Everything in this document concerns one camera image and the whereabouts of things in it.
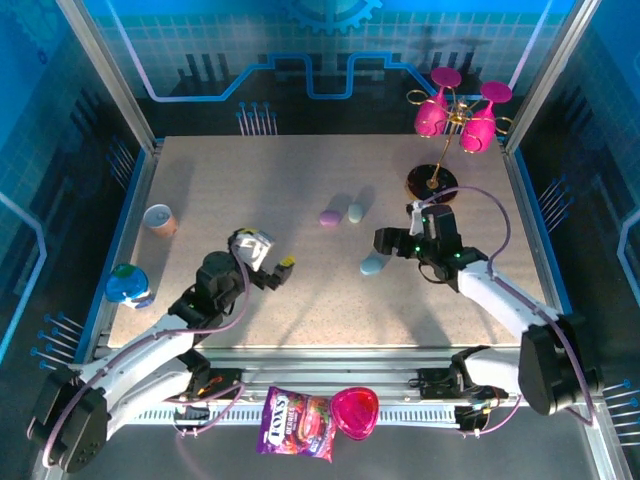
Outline light blue earbud case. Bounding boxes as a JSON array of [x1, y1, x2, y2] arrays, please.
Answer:
[[359, 251, 391, 277]]

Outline orange tin can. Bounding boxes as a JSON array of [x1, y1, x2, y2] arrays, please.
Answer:
[[143, 203, 180, 238]]

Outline pink wine glass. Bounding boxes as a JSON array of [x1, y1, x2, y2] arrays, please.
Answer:
[[414, 67, 464, 139], [459, 79, 514, 155]]

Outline small black electronics box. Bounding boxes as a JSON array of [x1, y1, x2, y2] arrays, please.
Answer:
[[453, 404, 494, 439], [172, 404, 212, 439]]

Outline purple candy bag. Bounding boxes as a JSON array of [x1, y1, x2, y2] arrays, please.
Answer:
[[255, 385, 337, 464]]

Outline pink heart-shaped bowl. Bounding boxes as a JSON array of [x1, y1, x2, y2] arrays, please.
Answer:
[[329, 385, 381, 441]]

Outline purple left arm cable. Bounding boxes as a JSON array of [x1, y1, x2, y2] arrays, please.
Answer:
[[27, 252, 251, 469]]

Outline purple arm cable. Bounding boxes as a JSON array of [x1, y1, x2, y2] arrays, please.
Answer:
[[419, 185, 599, 439], [27, 252, 251, 469]]

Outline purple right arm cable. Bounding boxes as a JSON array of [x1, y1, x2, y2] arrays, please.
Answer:
[[419, 185, 599, 439]]

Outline gold wire glass stand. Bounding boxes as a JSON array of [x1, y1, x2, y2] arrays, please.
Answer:
[[405, 87, 516, 205]]

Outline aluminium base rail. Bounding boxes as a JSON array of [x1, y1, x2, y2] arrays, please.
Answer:
[[97, 347, 609, 426]]

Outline white slotted cable duct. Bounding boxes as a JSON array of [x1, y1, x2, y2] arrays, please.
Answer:
[[117, 404, 464, 427]]

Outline aluminium frame post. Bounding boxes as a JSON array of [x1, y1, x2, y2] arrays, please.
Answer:
[[55, 0, 164, 154], [502, 0, 601, 154]]

